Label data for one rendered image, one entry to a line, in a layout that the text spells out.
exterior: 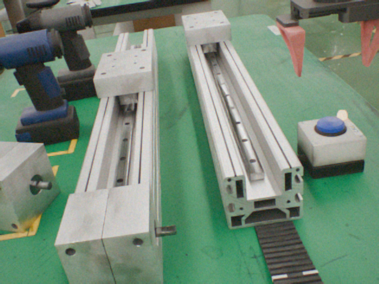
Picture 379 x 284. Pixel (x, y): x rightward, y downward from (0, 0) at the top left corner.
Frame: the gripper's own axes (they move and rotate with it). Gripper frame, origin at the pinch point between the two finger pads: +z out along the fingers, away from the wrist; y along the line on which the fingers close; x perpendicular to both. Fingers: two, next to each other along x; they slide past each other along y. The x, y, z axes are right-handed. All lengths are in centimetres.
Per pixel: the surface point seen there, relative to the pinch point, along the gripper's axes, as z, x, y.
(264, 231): 15.8, 13.9, 13.5
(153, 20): 63, -329, 36
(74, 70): 10, -45, 46
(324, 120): 8.9, -0.4, 0.7
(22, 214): 13.7, 5.4, 46.8
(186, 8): 25, -171, 11
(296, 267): 15.0, 21.3, 11.6
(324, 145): 10.6, 4.0, 2.3
